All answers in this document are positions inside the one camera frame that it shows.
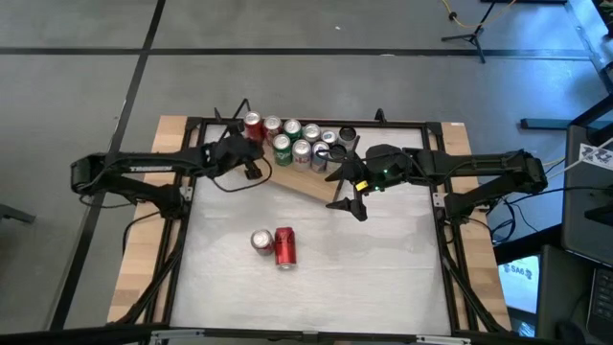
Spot red can black lettering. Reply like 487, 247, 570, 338
274, 226, 298, 271

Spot silver can dark top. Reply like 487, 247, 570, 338
337, 126, 358, 152

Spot black computer tower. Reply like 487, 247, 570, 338
562, 122, 613, 267

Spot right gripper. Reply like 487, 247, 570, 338
325, 160, 414, 222

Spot silver metal bracket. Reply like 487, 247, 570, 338
415, 334, 473, 345
149, 328, 206, 345

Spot black desk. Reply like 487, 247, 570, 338
535, 243, 613, 345

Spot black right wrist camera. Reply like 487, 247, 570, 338
366, 143, 408, 169

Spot green soda can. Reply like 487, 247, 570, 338
282, 118, 304, 144
271, 133, 293, 168

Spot red cola can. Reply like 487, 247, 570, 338
250, 228, 275, 257
261, 115, 284, 145
242, 110, 263, 143

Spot printed marker paper sheet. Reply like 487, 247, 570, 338
578, 142, 613, 173

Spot pale floor cable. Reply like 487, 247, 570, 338
543, 136, 613, 174

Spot wooden shelf black metal legs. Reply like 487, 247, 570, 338
212, 97, 358, 209

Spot black tripod stand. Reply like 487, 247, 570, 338
440, 0, 498, 65

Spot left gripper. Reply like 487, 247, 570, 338
206, 119, 264, 181

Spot black floor stand bar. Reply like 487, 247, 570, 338
520, 95, 613, 131

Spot black keyboard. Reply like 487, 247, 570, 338
586, 265, 613, 344

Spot grey metal beam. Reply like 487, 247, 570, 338
564, 0, 613, 95

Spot black chair foot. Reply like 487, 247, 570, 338
0, 203, 37, 225

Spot yellow floor cable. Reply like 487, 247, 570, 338
440, 0, 519, 30

